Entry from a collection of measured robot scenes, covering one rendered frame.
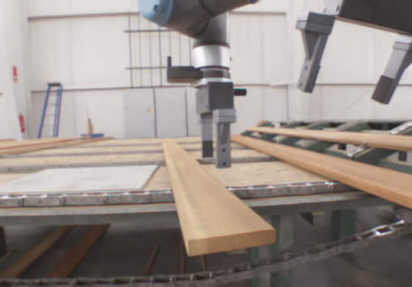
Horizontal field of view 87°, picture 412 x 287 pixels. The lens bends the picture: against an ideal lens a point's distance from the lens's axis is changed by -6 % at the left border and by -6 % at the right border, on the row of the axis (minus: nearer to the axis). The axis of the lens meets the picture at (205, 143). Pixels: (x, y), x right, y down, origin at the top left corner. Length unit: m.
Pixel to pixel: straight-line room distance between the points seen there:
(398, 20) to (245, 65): 6.81
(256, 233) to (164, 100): 5.91
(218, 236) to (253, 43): 7.12
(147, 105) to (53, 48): 3.27
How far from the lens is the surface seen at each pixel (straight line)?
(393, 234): 1.07
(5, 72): 7.57
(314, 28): 0.35
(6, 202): 0.93
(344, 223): 2.09
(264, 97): 7.18
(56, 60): 7.95
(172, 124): 6.18
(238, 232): 0.41
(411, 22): 0.42
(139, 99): 6.33
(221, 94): 0.42
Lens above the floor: 1.06
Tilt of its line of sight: 5 degrees down
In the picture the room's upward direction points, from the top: 2 degrees counter-clockwise
